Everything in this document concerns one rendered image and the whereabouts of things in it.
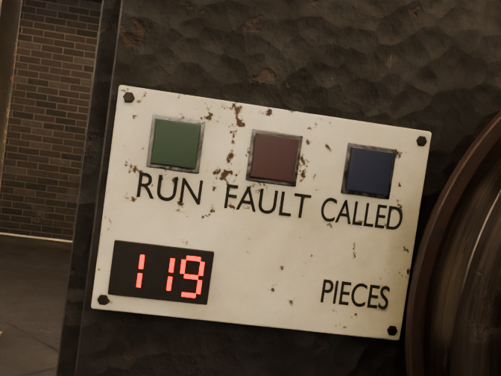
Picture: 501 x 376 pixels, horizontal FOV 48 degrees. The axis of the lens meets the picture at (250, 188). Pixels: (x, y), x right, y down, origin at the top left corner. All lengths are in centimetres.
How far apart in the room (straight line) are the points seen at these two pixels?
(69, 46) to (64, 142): 103
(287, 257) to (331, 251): 4
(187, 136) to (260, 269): 12
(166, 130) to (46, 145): 616
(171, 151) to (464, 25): 28
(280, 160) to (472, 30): 21
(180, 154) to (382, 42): 20
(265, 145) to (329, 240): 10
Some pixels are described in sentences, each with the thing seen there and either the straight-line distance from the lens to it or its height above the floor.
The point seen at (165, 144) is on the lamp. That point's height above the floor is 120.
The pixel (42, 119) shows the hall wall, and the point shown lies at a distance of 662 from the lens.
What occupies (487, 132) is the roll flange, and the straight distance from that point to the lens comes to 45.
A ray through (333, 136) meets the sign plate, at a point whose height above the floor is 122.
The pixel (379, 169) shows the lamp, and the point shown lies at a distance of 48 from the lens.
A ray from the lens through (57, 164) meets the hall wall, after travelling 658.
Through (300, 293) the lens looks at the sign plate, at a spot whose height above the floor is 109.
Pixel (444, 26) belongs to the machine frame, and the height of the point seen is 133.
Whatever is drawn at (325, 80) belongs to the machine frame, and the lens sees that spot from 50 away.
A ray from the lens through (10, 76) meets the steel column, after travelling 332.
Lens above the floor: 120
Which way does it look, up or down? 3 degrees down
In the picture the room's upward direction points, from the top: 8 degrees clockwise
